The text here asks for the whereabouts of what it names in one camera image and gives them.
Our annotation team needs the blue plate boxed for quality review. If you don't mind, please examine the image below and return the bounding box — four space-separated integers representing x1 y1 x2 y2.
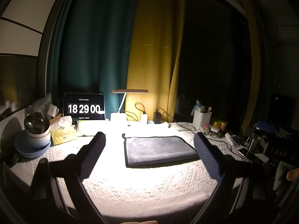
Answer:
14 130 51 158

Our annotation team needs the white knitted tablecloth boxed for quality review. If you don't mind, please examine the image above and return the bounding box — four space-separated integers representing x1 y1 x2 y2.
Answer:
9 121 248 220

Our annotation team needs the white desk lamp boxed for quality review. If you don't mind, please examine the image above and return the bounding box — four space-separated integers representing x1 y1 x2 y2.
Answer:
110 89 149 123

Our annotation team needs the yellow curtain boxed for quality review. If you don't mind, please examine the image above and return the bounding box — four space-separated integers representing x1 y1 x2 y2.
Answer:
125 0 185 122

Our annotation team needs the white small bottle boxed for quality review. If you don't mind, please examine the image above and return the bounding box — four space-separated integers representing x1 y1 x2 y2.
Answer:
225 133 238 147

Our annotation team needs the grey folded towel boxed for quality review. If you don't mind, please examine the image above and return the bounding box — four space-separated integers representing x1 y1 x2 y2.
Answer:
122 135 200 168

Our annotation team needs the white woven basket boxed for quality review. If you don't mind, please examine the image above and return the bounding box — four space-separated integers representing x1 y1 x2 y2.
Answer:
193 111 212 128

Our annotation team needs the smartphone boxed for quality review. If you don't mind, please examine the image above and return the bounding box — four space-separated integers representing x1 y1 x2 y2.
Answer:
238 148 254 161

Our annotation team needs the white power adapter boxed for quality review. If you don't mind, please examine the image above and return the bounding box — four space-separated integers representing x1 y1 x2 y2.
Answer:
140 112 148 125

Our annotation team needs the teal curtain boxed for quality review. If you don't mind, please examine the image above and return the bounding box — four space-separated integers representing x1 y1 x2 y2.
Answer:
47 0 138 116

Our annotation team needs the gold small jar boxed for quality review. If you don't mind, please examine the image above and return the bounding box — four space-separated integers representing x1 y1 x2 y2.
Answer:
213 120 228 131

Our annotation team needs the black tablet clock display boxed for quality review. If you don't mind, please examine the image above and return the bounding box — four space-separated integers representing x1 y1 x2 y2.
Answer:
63 93 105 121

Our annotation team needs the black power adapter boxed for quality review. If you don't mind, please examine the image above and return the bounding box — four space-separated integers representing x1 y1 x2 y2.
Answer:
153 111 161 124

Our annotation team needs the yellow tissue box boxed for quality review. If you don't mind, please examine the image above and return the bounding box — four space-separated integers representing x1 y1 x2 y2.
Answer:
50 115 76 146

